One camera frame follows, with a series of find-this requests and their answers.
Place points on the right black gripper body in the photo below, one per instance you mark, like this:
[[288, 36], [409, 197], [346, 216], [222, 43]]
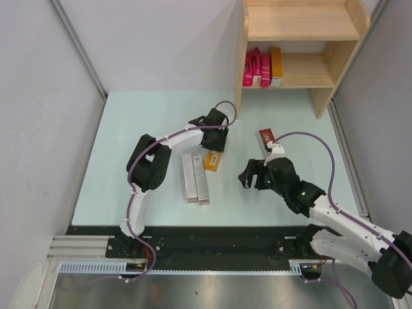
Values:
[[264, 181]]

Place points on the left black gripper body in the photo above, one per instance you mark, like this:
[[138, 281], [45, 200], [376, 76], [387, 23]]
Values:
[[217, 140]]

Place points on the orange toothpaste box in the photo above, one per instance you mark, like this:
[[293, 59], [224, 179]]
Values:
[[212, 161]]

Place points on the red 3D toothpaste box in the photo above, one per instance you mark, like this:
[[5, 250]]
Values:
[[265, 136]]

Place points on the pink toothpaste box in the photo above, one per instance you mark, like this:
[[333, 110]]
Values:
[[266, 71], [256, 66], [247, 74]]

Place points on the gold R&O toothpaste box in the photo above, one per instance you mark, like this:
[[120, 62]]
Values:
[[276, 66]]

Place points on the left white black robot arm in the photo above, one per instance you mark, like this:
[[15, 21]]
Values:
[[148, 164]]

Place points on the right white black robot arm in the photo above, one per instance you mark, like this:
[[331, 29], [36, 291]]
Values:
[[379, 253]]

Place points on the wooden two-tier shelf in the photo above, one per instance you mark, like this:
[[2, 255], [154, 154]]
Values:
[[342, 25]]

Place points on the right silver toothpaste box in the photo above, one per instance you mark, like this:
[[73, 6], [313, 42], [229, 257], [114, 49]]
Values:
[[201, 180]]

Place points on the silver toothpaste box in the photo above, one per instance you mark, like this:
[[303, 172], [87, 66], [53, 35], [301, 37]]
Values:
[[189, 178], [201, 180]]

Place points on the left silver toothpaste box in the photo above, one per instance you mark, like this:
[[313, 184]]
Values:
[[189, 178]]

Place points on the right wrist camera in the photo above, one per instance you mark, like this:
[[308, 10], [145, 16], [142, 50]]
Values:
[[276, 151]]

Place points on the white slotted cable duct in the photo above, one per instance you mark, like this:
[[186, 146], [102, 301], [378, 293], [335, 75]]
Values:
[[129, 268]]

